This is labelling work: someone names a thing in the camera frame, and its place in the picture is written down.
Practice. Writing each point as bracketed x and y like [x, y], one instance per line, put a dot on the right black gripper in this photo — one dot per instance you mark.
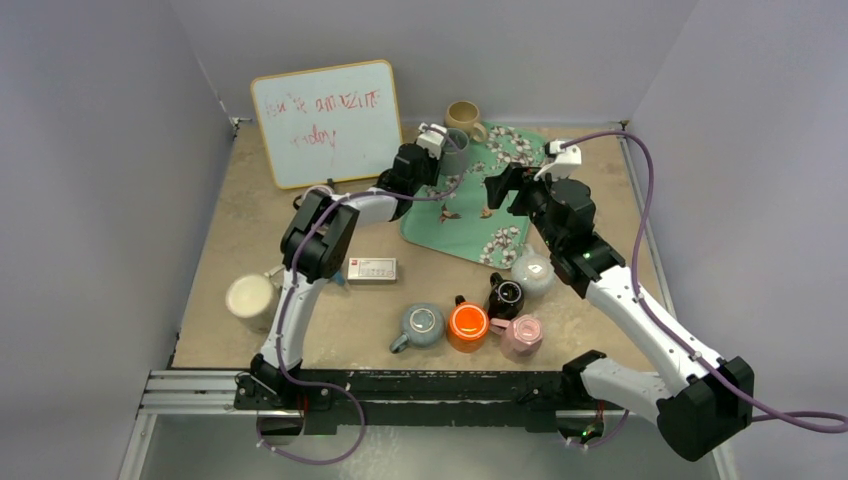
[519, 184]

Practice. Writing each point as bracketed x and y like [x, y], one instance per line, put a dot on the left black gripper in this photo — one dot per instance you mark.
[433, 164]

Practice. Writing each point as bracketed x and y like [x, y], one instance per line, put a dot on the grey mug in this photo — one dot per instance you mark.
[454, 160]

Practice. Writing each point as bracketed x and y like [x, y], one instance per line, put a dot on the beige brown mug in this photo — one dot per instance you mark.
[466, 116]

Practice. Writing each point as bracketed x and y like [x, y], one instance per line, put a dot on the mauve purple mug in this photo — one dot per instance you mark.
[326, 189]

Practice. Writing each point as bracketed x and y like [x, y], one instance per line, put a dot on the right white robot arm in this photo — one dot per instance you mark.
[656, 331]

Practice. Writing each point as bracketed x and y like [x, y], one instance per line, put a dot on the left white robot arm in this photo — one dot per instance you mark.
[315, 245]

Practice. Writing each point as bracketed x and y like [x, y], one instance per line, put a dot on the white speckled mug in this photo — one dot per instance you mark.
[533, 272]

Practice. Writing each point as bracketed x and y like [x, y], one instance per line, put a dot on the black mug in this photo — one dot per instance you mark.
[506, 298]

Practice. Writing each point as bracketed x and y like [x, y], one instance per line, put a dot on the orange mug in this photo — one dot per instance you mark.
[467, 325]

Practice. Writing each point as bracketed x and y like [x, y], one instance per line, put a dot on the pink faceted mug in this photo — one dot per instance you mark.
[520, 338]

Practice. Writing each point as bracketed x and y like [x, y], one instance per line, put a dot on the grey-blue upside-down mug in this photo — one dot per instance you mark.
[422, 326]

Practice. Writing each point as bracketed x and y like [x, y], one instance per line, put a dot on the cream white mug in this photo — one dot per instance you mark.
[253, 299]

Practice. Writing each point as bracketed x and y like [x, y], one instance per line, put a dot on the green floral tray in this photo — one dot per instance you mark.
[453, 217]

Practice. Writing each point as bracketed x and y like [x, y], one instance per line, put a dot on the small white card box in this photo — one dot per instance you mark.
[372, 270]

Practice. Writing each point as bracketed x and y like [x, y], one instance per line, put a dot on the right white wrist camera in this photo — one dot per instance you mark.
[563, 160]

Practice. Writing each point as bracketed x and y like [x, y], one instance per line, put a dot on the white whiteboard yellow frame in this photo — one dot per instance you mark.
[340, 122]

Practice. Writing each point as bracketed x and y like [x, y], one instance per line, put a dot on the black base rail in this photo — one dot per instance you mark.
[330, 398]

